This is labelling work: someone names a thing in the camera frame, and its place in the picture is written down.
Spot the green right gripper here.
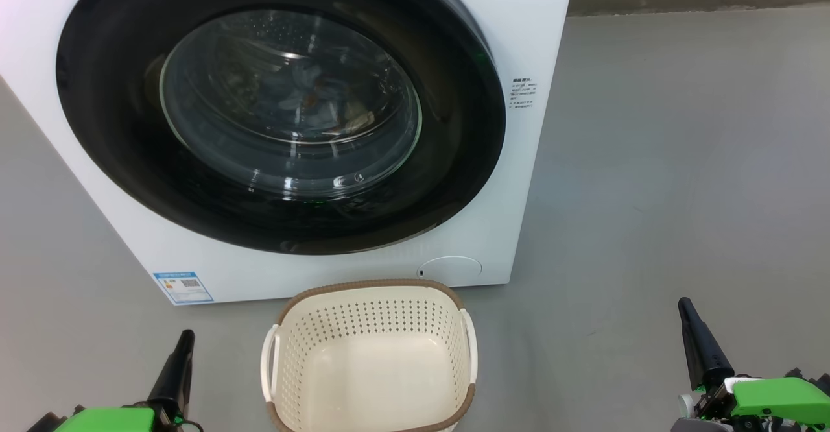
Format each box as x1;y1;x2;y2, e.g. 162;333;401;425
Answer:
671;297;830;432

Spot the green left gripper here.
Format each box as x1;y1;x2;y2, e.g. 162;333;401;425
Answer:
52;330;195;432

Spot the black round washer door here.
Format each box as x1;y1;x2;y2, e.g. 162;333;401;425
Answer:
55;0;506;256

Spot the blue cartoon print garment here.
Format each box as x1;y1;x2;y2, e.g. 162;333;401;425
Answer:
278;64;328;114

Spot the stainless steel washing machine drum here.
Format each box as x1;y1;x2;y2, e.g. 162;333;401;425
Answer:
161;9;423;200

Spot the white front-load washing machine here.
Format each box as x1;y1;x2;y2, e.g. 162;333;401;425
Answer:
0;0;576;306

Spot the blue energy label sticker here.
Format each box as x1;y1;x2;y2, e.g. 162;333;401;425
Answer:
153;271;214;305

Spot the cream perforated laundry basket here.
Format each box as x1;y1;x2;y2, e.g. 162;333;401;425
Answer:
261;279;479;432

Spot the round filter access cover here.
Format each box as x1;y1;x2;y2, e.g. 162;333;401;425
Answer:
418;256;483;285

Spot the printed text notice sticker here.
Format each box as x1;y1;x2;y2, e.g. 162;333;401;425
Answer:
510;77;539;110

